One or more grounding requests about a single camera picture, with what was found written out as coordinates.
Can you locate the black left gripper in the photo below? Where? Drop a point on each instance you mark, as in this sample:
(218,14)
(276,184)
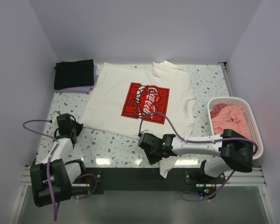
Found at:
(79,126)

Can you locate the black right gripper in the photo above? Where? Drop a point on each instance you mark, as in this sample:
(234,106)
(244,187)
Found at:
(151,160)

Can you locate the white t shirt red print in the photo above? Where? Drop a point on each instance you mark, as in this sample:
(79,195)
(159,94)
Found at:
(127,99)

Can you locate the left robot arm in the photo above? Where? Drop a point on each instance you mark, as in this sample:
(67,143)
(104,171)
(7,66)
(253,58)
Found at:
(54,167)

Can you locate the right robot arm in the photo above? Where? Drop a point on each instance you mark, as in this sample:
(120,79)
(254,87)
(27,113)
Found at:
(229,151)

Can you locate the folded black t shirt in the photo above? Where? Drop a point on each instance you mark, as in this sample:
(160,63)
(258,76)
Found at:
(74,74)

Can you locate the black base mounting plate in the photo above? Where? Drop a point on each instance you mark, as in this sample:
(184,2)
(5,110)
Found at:
(143,179)

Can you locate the pink t shirt in basket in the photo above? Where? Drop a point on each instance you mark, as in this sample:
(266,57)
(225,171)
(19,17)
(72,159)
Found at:
(232,117)

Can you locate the white plastic laundry basket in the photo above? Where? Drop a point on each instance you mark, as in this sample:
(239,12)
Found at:
(253,128)

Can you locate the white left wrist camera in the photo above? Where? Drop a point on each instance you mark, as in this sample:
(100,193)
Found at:
(54,116)

